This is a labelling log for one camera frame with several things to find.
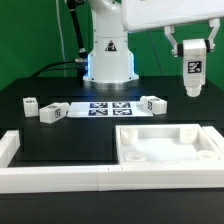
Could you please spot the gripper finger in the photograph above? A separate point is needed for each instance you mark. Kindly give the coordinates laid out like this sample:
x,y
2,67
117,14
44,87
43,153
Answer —
x,y
177,50
214,24

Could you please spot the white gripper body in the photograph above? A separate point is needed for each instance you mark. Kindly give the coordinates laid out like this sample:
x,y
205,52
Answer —
x,y
139,15

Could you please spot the white square table top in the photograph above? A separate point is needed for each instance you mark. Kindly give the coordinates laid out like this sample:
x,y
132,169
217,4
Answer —
x,y
158,144

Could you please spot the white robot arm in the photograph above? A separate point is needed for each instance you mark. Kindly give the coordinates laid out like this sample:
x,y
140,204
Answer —
x,y
112,64

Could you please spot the white marker sheet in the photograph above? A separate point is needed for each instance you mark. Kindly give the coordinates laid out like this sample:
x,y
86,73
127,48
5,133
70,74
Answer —
x,y
107,109

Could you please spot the white U-shaped obstacle fence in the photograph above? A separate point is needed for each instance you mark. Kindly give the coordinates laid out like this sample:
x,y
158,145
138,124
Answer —
x,y
107,177

